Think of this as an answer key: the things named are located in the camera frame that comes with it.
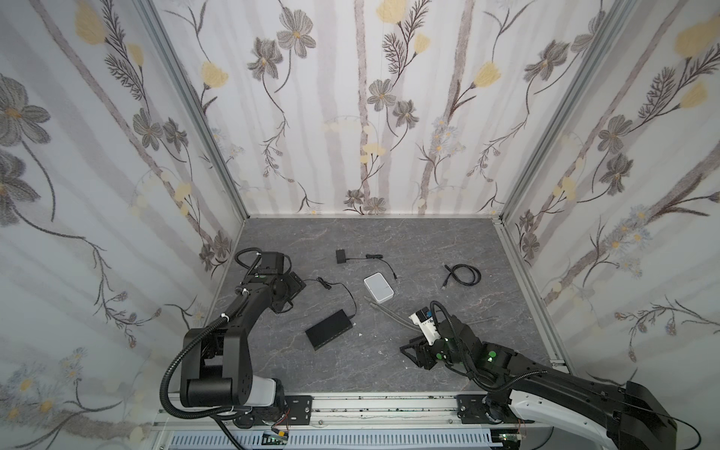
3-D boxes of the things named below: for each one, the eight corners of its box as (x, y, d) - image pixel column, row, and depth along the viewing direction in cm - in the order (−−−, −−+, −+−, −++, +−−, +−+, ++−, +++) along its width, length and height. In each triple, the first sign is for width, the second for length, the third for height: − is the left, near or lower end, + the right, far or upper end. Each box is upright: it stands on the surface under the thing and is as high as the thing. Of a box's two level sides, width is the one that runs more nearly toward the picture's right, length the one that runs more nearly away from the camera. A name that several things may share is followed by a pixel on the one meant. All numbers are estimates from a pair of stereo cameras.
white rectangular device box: (378, 304, 97) (378, 301, 95) (363, 282, 102) (363, 279, 100) (394, 296, 99) (395, 292, 97) (378, 274, 104) (379, 271, 103)
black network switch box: (315, 351, 86) (314, 349, 85) (305, 333, 90) (304, 331, 88) (353, 327, 91) (353, 324, 90) (342, 311, 95) (342, 308, 93)
